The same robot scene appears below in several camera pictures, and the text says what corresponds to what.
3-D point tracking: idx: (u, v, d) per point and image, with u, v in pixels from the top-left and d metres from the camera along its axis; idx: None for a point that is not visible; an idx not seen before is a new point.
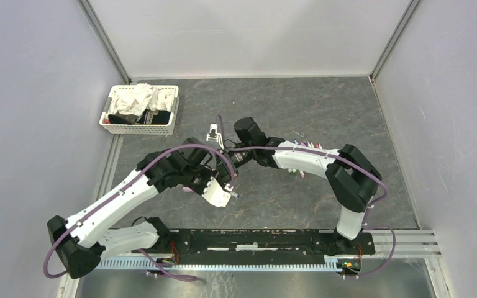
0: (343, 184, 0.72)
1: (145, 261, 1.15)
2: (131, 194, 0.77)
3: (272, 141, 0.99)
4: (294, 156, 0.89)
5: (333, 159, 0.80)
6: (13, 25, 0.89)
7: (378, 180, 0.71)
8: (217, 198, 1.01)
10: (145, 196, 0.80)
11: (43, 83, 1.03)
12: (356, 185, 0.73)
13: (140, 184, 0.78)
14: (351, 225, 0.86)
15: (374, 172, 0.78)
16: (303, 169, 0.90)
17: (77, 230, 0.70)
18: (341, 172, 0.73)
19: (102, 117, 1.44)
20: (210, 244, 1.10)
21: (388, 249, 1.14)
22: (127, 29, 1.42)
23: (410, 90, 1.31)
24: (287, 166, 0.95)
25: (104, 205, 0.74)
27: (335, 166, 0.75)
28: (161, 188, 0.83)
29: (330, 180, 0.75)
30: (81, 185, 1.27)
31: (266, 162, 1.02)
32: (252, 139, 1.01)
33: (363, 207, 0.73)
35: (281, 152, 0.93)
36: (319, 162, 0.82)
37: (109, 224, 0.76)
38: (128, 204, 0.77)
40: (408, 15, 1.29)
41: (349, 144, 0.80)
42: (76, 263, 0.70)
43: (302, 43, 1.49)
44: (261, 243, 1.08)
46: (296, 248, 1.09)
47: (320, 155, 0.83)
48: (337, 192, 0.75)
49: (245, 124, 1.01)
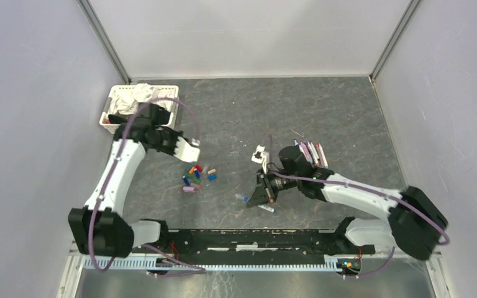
0: (407, 230, 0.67)
1: (146, 261, 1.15)
2: (128, 156, 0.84)
3: (320, 173, 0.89)
4: (346, 192, 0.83)
5: (394, 202, 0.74)
6: (13, 25, 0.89)
7: (441, 230, 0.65)
8: (188, 154, 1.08)
10: (137, 156, 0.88)
11: (43, 83, 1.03)
12: (422, 231, 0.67)
13: (130, 146, 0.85)
14: (371, 240, 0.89)
15: (441, 217, 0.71)
16: (354, 205, 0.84)
17: (104, 203, 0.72)
18: (405, 220, 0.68)
19: (102, 117, 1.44)
20: (211, 244, 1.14)
21: (387, 249, 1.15)
22: (127, 29, 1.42)
23: (410, 90, 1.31)
24: (335, 199, 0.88)
25: (110, 174, 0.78)
27: (399, 210, 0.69)
28: (146, 146, 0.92)
29: (392, 225, 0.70)
30: (81, 185, 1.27)
31: (313, 195, 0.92)
32: (297, 169, 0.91)
33: (427, 255, 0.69)
35: (331, 185, 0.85)
36: (379, 204, 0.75)
37: (123, 191, 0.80)
38: (130, 166, 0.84)
40: (408, 15, 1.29)
41: (413, 186, 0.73)
42: (122, 238, 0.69)
43: (302, 43, 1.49)
44: (261, 243, 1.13)
46: (296, 248, 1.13)
47: (379, 195, 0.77)
48: (399, 236, 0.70)
49: (290, 153, 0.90)
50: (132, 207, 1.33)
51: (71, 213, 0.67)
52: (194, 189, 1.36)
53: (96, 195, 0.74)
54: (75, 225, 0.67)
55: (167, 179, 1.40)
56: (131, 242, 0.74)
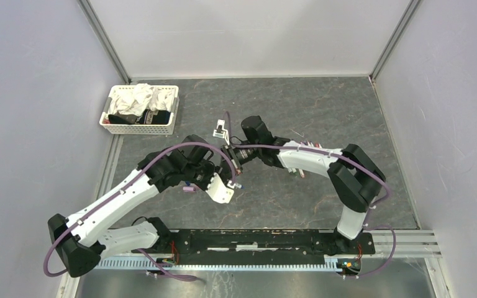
0: (343, 182, 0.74)
1: (145, 261, 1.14)
2: (133, 193, 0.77)
3: (277, 141, 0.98)
4: (297, 155, 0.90)
5: (335, 158, 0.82)
6: (12, 25, 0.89)
7: (381, 182, 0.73)
8: (220, 194, 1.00)
10: (146, 195, 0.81)
11: (43, 83, 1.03)
12: (358, 183, 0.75)
13: (140, 183, 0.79)
14: (353, 226, 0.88)
15: (379, 171, 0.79)
16: (307, 167, 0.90)
17: (77, 229, 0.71)
18: (343, 171, 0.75)
19: (102, 117, 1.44)
20: (210, 244, 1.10)
21: (389, 249, 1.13)
22: (127, 29, 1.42)
23: (409, 90, 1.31)
24: (292, 164, 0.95)
25: (104, 204, 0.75)
27: (338, 164, 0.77)
28: (162, 187, 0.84)
29: (333, 178, 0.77)
30: (81, 185, 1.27)
31: (272, 162, 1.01)
32: (258, 137, 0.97)
33: (365, 207, 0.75)
35: (285, 151, 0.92)
36: (322, 161, 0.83)
37: (108, 223, 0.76)
38: (130, 203, 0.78)
40: (408, 15, 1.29)
41: (353, 144, 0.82)
42: (76, 263, 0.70)
43: (301, 43, 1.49)
44: (261, 243, 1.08)
46: (296, 248, 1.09)
47: (323, 154, 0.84)
48: (340, 190, 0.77)
49: (252, 122, 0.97)
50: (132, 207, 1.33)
51: (53, 220, 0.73)
52: (194, 189, 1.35)
53: (80, 215, 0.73)
54: (51, 232, 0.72)
55: None
56: (92, 266, 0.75)
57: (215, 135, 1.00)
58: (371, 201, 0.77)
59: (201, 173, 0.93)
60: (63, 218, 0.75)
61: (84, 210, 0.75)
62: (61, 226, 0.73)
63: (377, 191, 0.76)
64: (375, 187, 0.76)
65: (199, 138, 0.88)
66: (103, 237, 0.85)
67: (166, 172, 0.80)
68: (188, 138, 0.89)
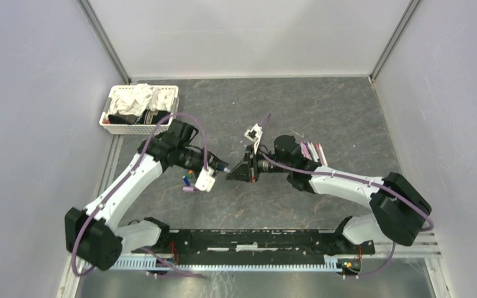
0: (390, 216, 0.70)
1: (146, 261, 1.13)
2: (142, 172, 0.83)
3: (309, 166, 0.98)
4: (332, 181, 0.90)
5: (377, 189, 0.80)
6: (12, 26, 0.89)
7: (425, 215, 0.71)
8: (200, 181, 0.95)
10: (152, 174, 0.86)
11: (43, 83, 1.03)
12: (403, 216, 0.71)
13: (147, 162, 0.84)
14: (367, 236, 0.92)
15: (422, 202, 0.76)
16: (341, 194, 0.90)
17: (101, 213, 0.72)
18: (390, 204, 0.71)
19: (102, 117, 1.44)
20: (210, 244, 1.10)
21: (388, 249, 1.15)
22: (127, 28, 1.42)
23: (409, 90, 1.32)
24: (325, 190, 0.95)
25: (119, 185, 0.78)
27: (381, 195, 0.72)
28: (163, 166, 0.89)
29: (376, 211, 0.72)
30: (81, 186, 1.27)
31: (302, 187, 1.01)
32: (292, 160, 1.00)
33: (411, 239, 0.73)
35: (317, 177, 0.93)
36: (361, 190, 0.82)
37: (126, 204, 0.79)
38: (141, 182, 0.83)
40: (408, 15, 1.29)
41: (394, 172, 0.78)
42: (104, 250, 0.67)
43: (301, 43, 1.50)
44: (261, 243, 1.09)
46: (295, 248, 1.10)
47: (363, 182, 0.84)
48: (382, 223, 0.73)
49: (285, 144, 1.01)
50: (131, 207, 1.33)
51: (69, 214, 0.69)
52: (194, 189, 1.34)
53: (98, 201, 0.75)
54: (68, 226, 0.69)
55: (168, 178, 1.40)
56: (117, 255, 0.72)
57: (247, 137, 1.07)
58: (417, 232, 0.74)
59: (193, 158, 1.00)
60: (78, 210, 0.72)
61: (100, 197, 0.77)
62: (80, 218, 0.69)
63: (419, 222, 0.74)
64: (419, 218, 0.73)
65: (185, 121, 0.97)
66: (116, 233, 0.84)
67: (166, 150, 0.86)
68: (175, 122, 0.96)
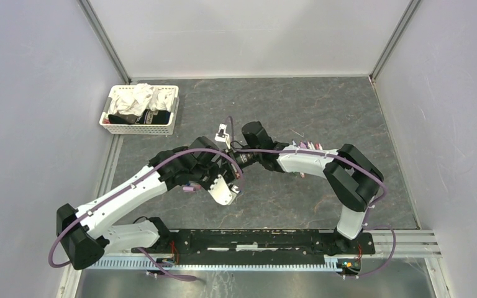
0: (340, 180, 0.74)
1: (145, 261, 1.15)
2: (143, 189, 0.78)
3: (278, 146, 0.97)
4: (296, 158, 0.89)
5: (331, 158, 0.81)
6: (12, 26, 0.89)
7: (379, 180, 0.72)
8: (223, 197, 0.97)
10: (153, 192, 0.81)
11: (43, 83, 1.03)
12: (355, 182, 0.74)
13: (151, 179, 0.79)
14: (352, 226, 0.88)
15: (376, 171, 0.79)
16: (305, 170, 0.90)
17: (87, 220, 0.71)
18: (340, 171, 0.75)
19: (102, 117, 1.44)
20: (210, 244, 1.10)
21: (388, 249, 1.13)
22: (127, 28, 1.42)
23: (409, 90, 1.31)
24: (291, 168, 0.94)
25: (114, 197, 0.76)
27: (333, 164, 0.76)
28: (169, 185, 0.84)
29: (329, 178, 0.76)
30: (81, 185, 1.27)
31: (272, 167, 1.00)
32: (259, 143, 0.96)
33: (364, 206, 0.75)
35: (284, 155, 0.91)
36: (319, 162, 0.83)
37: (118, 215, 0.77)
38: (138, 198, 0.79)
40: (407, 15, 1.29)
41: (348, 144, 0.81)
42: (81, 254, 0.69)
43: (301, 43, 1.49)
44: (261, 243, 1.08)
46: (296, 248, 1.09)
47: (320, 155, 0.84)
48: (337, 190, 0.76)
49: (253, 128, 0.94)
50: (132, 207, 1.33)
51: (61, 209, 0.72)
52: (194, 189, 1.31)
53: (90, 206, 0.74)
54: (58, 220, 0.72)
55: None
56: (95, 259, 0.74)
57: (217, 139, 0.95)
58: (369, 200, 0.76)
59: (206, 175, 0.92)
60: (72, 208, 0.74)
61: (94, 202, 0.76)
62: (69, 216, 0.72)
63: (375, 190, 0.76)
64: (372, 186, 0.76)
65: (208, 139, 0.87)
66: (108, 232, 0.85)
67: (177, 171, 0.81)
68: (199, 138, 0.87)
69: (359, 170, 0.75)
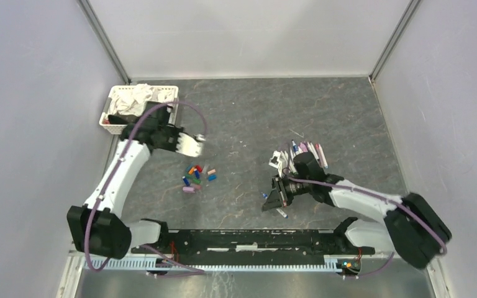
0: (402, 235, 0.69)
1: (146, 261, 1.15)
2: (131, 158, 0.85)
3: (330, 178, 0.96)
4: (351, 196, 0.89)
5: (393, 205, 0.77)
6: (12, 26, 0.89)
7: (440, 240, 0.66)
8: (191, 148, 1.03)
10: (141, 158, 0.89)
11: (43, 83, 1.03)
12: (418, 238, 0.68)
13: (134, 148, 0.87)
14: (369, 238, 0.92)
15: (443, 226, 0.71)
16: (359, 208, 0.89)
17: (103, 203, 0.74)
18: (402, 222, 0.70)
19: (102, 117, 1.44)
20: (211, 244, 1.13)
21: (388, 249, 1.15)
22: (127, 28, 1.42)
23: (409, 90, 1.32)
24: (343, 204, 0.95)
25: (113, 173, 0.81)
27: (394, 213, 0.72)
28: (151, 148, 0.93)
29: (389, 226, 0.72)
30: (81, 185, 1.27)
31: (322, 198, 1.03)
32: (309, 172, 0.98)
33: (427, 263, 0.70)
35: (338, 189, 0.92)
36: (378, 207, 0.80)
37: (124, 190, 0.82)
38: (131, 169, 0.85)
40: (407, 15, 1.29)
41: (415, 194, 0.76)
42: (117, 239, 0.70)
43: (301, 43, 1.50)
44: (261, 243, 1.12)
46: (295, 248, 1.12)
47: (381, 199, 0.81)
48: (395, 239, 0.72)
49: (304, 158, 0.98)
50: (131, 208, 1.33)
51: (69, 214, 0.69)
52: (194, 189, 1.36)
53: (97, 194, 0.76)
54: (73, 226, 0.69)
55: (168, 178, 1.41)
56: (128, 241, 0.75)
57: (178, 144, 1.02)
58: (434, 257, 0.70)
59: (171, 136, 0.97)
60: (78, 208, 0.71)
61: (95, 190, 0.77)
62: (82, 215, 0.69)
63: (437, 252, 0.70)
64: (436, 244, 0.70)
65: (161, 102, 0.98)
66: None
67: (149, 132, 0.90)
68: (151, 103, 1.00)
69: (423, 226, 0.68)
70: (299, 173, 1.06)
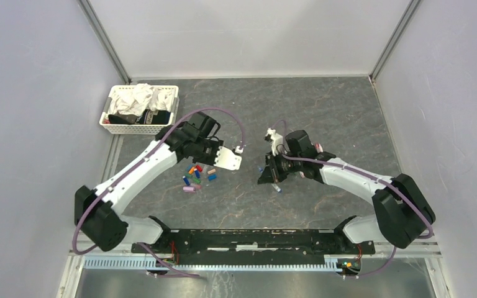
0: (388, 211, 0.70)
1: (146, 261, 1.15)
2: (156, 161, 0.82)
3: (322, 156, 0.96)
4: (342, 174, 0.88)
5: (383, 185, 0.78)
6: (12, 26, 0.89)
7: (427, 223, 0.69)
8: (230, 162, 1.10)
10: (165, 164, 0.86)
11: (43, 83, 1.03)
12: (404, 218, 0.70)
13: (162, 151, 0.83)
14: (364, 236, 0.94)
15: (428, 210, 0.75)
16: (350, 189, 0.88)
17: (108, 195, 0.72)
18: (390, 201, 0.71)
19: (102, 117, 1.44)
20: (210, 244, 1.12)
21: (389, 249, 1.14)
22: (127, 28, 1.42)
23: (409, 90, 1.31)
24: (333, 181, 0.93)
25: (131, 171, 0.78)
27: (384, 192, 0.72)
28: (177, 156, 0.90)
29: (376, 205, 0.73)
30: (81, 185, 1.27)
31: (312, 174, 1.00)
32: (301, 149, 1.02)
33: (407, 244, 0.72)
35: (330, 167, 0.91)
36: (368, 185, 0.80)
37: (135, 190, 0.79)
38: (153, 171, 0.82)
40: (408, 15, 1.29)
41: (405, 174, 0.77)
42: (107, 233, 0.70)
43: (301, 43, 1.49)
44: (261, 243, 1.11)
46: (296, 248, 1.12)
47: (370, 178, 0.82)
48: (381, 218, 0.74)
49: (296, 135, 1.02)
50: (132, 207, 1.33)
51: (80, 190, 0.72)
52: (194, 189, 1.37)
53: (109, 183, 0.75)
54: (78, 202, 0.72)
55: (168, 178, 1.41)
56: (117, 240, 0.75)
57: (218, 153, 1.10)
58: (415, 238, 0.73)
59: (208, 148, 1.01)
60: (89, 189, 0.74)
61: (110, 179, 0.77)
62: (89, 196, 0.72)
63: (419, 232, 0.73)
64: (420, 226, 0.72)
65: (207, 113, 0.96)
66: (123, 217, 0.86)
67: (184, 141, 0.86)
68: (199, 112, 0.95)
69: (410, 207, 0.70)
70: (290, 151, 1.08)
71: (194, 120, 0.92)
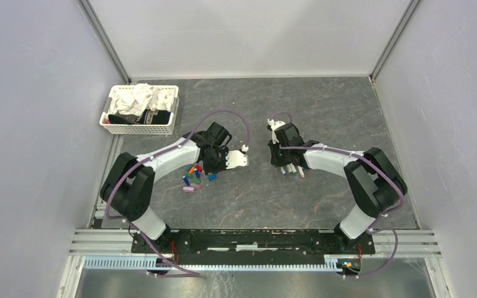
0: (358, 181, 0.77)
1: (146, 261, 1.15)
2: (186, 149, 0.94)
3: (307, 143, 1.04)
4: (322, 154, 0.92)
5: (356, 158, 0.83)
6: (12, 26, 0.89)
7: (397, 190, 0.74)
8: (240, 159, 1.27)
10: (190, 156, 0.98)
11: (43, 83, 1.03)
12: (373, 186, 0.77)
13: (190, 144, 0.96)
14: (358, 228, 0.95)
15: (399, 179, 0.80)
16: (329, 167, 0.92)
17: (149, 162, 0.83)
18: (360, 171, 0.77)
19: (102, 117, 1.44)
20: (210, 244, 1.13)
21: (389, 249, 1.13)
22: (127, 28, 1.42)
23: (410, 90, 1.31)
24: (316, 164, 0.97)
25: (168, 150, 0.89)
27: (355, 163, 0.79)
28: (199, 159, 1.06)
29: (348, 175, 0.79)
30: (81, 185, 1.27)
31: (298, 161, 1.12)
32: (288, 139, 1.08)
33: (379, 211, 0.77)
35: (311, 151, 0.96)
36: (342, 160, 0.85)
37: (165, 169, 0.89)
38: (181, 156, 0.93)
40: (408, 15, 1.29)
41: (376, 148, 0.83)
42: (137, 200, 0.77)
43: (301, 43, 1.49)
44: (261, 243, 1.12)
46: (295, 248, 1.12)
47: (345, 154, 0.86)
48: (353, 187, 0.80)
49: (284, 126, 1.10)
50: None
51: (125, 154, 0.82)
52: (194, 189, 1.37)
53: (149, 154, 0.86)
54: (120, 164, 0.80)
55: (168, 178, 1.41)
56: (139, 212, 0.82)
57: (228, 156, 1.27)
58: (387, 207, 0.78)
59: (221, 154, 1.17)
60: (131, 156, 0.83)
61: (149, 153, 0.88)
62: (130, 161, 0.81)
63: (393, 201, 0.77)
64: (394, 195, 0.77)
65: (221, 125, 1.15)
66: None
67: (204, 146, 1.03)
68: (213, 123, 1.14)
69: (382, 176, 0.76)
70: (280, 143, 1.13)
71: (211, 130, 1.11)
